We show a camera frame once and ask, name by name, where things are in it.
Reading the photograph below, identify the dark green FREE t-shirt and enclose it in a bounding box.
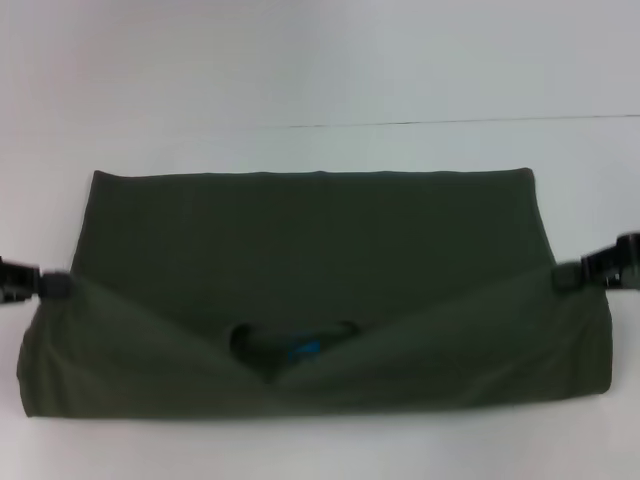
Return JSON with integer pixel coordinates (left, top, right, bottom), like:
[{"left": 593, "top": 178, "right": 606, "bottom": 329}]
[{"left": 14, "top": 167, "right": 616, "bottom": 419}]

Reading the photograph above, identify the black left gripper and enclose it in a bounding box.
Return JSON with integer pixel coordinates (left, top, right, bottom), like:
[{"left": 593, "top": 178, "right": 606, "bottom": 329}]
[{"left": 0, "top": 255, "right": 77, "bottom": 305}]

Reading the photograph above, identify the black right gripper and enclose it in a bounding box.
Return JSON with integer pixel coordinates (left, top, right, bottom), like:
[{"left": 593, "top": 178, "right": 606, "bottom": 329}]
[{"left": 552, "top": 233, "right": 640, "bottom": 294}]

